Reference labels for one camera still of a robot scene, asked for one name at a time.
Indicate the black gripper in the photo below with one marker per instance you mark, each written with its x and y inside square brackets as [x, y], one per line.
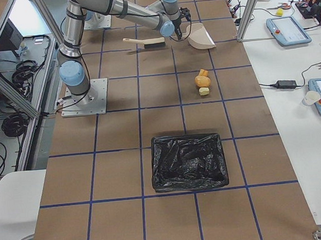
[177, 24]

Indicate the white plastic dustpan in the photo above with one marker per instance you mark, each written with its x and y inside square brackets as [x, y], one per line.
[198, 37]

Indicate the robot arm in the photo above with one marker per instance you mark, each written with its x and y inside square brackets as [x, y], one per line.
[164, 16]

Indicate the white hand brush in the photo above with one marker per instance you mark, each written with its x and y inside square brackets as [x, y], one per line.
[158, 42]

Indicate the orange crusty bread piece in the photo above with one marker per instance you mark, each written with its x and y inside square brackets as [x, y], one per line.
[203, 73]

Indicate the round brown bread roll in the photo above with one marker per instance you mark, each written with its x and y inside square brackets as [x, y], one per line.
[202, 81]

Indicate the pale green bread piece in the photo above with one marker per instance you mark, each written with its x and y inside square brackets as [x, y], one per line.
[204, 91]

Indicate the yellow small object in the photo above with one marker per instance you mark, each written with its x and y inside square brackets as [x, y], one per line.
[279, 12]

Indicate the blue teach pendant far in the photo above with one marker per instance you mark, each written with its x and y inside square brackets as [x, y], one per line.
[287, 31]

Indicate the black power adapter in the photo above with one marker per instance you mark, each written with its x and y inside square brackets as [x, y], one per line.
[289, 84]

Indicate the paper cup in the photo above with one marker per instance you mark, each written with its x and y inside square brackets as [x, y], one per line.
[311, 97]

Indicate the white chair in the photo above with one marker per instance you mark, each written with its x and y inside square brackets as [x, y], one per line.
[20, 195]

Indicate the aluminium frame post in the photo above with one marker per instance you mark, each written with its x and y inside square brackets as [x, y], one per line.
[245, 19]

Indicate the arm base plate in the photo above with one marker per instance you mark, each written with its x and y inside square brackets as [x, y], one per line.
[97, 21]
[93, 103]

